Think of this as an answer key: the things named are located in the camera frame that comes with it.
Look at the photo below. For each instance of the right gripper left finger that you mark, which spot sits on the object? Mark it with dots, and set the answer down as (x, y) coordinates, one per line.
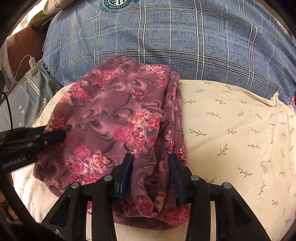
(67, 218)

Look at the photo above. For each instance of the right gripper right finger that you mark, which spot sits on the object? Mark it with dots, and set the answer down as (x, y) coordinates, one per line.
(234, 218)

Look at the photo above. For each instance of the maroon floral garment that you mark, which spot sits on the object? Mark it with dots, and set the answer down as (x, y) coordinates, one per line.
(121, 106)

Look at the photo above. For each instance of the cream leaf-print blanket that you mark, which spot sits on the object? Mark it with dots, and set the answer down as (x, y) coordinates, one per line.
(232, 135)

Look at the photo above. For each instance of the purple floral garment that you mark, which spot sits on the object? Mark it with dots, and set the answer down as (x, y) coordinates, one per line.
(292, 104)

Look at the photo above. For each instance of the beige striped pillow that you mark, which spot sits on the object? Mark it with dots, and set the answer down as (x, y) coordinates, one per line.
(52, 7)

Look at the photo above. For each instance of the blue plaid bed sheet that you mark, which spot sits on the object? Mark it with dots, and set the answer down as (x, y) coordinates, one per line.
(235, 42)

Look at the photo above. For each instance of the white charger with cable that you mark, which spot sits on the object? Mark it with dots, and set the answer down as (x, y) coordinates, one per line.
(31, 66)

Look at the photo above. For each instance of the brown wooden bed frame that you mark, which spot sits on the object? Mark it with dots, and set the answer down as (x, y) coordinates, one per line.
(16, 53)

